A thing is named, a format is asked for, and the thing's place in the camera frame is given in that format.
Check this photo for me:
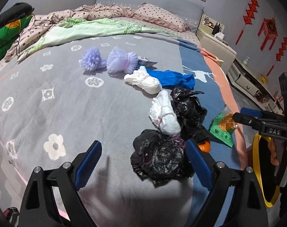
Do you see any green snack packet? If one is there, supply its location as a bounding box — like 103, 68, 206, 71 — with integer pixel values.
209, 105, 237, 148

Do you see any black folded cloth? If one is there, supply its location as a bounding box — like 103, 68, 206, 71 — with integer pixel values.
0, 3, 34, 28

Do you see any orange fruit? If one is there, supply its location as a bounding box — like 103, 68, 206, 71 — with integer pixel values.
198, 139, 211, 153

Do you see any black bottle on cabinet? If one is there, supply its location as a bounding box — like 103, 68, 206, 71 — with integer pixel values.
211, 22, 221, 35

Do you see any red square hanging ornament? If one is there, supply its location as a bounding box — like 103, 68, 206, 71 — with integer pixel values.
257, 17, 278, 51

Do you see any green orange folded blanket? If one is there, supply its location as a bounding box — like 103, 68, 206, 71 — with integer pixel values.
0, 14, 33, 60

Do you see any pink dotted duvet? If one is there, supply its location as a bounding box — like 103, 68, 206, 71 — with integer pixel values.
3, 3, 139, 62

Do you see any grey floral deer blanket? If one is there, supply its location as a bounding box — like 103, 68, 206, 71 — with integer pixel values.
0, 33, 238, 226

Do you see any purple mesh ball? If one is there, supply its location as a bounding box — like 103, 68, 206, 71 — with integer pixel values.
80, 47, 106, 71
106, 47, 138, 74

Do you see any right hand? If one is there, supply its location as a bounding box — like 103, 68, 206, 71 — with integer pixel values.
268, 140, 280, 166

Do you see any green white quilt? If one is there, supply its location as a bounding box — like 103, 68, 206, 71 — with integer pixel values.
16, 18, 174, 63

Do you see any blue plastic bag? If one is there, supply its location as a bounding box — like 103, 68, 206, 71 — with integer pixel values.
146, 68, 195, 90

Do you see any red chinese knot decoration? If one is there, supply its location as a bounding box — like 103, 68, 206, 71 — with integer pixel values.
235, 0, 259, 45

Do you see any black plastic bag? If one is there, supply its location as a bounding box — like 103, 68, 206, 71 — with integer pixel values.
130, 129, 194, 187
170, 87, 210, 145

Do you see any small clear bottle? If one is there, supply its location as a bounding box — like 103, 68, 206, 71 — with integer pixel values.
242, 57, 250, 65

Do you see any white tissue box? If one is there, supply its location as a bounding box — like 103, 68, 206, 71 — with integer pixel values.
214, 32, 224, 41

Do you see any lower red chinese knot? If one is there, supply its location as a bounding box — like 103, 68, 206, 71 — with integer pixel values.
266, 36, 287, 77

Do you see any white low drawer cabinet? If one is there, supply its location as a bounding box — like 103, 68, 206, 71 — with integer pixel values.
227, 58, 284, 115

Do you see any white bag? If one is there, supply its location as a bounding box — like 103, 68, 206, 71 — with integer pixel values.
124, 66, 162, 95
149, 90, 181, 135

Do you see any beige bedside cabinet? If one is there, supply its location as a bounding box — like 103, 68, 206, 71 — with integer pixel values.
196, 13, 236, 74

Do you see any pink dotted pillow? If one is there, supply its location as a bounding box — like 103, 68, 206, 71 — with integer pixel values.
132, 3, 189, 32

